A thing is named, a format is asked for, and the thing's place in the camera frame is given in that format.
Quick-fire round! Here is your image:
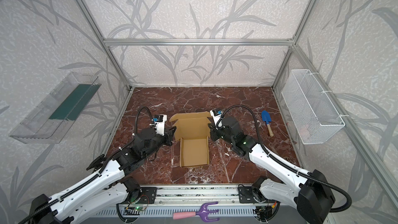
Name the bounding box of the brown cardboard box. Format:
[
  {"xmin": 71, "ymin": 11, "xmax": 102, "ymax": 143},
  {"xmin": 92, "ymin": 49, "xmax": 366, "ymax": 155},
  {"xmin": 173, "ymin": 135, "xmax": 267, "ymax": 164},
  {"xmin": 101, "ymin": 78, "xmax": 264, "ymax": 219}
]
[{"xmin": 170, "ymin": 112, "xmax": 211, "ymax": 168}]

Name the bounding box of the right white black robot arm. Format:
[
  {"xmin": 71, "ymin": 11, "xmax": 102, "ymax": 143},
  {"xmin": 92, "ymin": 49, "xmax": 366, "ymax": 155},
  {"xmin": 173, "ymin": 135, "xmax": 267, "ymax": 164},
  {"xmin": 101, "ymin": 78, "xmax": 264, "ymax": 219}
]
[{"xmin": 208, "ymin": 107, "xmax": 352, "ymax": 224}]

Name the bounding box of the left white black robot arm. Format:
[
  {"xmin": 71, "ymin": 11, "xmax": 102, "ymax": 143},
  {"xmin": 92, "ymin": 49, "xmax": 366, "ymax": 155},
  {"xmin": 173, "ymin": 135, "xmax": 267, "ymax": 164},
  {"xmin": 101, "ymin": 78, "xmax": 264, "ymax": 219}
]
[{"xmin": 21, "ymin": 114, "xmax": 177, "ymax": 224}]

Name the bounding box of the small green lit circuit board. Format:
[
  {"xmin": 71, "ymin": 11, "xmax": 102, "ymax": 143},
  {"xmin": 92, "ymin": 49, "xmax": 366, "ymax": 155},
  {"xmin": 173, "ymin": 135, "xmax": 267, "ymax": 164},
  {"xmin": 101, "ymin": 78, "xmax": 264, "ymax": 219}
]
[{"xmin": 124, "ymin": 206, "xmax": 147, "ymax": 216}]

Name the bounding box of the purple pink garden fork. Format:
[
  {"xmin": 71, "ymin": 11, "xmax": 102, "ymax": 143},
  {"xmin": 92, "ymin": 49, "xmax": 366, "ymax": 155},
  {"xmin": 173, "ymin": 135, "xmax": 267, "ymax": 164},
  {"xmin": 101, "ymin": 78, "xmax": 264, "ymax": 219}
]
[{"xmin": 173, "ymin": 202, "xmax": 220, "ymax": 223}]

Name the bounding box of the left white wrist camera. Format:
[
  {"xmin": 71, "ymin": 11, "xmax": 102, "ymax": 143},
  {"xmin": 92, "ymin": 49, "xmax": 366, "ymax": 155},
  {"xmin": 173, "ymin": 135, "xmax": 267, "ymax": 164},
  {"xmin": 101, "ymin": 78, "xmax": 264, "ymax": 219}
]
[{"xmin": 152, "ymin": 114, "xmax": 167, "ymax": 136}]

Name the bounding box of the blue trowel wooden handle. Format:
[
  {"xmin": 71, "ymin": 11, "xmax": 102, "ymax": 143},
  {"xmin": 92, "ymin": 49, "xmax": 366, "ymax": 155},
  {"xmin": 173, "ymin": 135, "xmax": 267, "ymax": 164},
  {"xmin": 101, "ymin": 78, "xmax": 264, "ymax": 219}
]
[{"xmin": 261, "ymin": 111, "xmax": 274, "ymax": 137}]

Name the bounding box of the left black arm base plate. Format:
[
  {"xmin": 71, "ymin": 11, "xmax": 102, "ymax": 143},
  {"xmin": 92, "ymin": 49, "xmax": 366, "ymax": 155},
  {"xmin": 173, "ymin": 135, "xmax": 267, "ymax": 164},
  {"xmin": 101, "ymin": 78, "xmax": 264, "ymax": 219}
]
[{"xmin": 126, "ymin": 187, "xmax": 157, "ymax": 204}]

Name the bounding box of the red black handled tool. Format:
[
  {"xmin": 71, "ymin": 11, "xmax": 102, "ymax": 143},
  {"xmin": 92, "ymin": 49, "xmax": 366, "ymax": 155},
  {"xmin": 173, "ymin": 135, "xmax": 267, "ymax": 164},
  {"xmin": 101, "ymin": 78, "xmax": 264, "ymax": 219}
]
[{"xmin": 86, "ymin": 154, "xmax": 106, "ymax": 171}]

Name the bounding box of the aluminium front rail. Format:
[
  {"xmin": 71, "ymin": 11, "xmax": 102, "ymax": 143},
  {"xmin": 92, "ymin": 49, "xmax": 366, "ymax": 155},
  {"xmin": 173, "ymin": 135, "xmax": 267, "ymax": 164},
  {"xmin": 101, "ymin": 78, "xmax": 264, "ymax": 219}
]
[{"xmin": 71, "ymin": 184, "xmax": 327, "ymax": 207}]

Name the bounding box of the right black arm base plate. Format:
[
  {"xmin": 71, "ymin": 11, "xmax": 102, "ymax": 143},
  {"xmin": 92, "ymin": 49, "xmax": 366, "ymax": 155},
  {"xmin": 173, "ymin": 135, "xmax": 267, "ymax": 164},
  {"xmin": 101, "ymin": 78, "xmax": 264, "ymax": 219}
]
[{"xmin": 237, "ymin": 185, "xmax": 266, "ymax": 203}]

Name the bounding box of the white wire mesh basket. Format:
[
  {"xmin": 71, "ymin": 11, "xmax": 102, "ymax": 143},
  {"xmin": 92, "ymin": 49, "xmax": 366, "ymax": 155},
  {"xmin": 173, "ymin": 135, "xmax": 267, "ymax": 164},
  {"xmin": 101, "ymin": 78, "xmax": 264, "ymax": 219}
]
[{"xmin": 282, "ymin": 69, "xmax": 345, "ymax": 145}]

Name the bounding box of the clear plastic wall bin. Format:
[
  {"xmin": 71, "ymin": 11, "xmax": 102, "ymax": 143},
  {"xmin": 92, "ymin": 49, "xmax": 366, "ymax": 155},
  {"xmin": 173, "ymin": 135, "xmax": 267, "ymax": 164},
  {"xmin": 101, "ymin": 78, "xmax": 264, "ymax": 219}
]
[{"xmin": 9, "ymin": 72, "xmax": 102, "ymax": 144}]

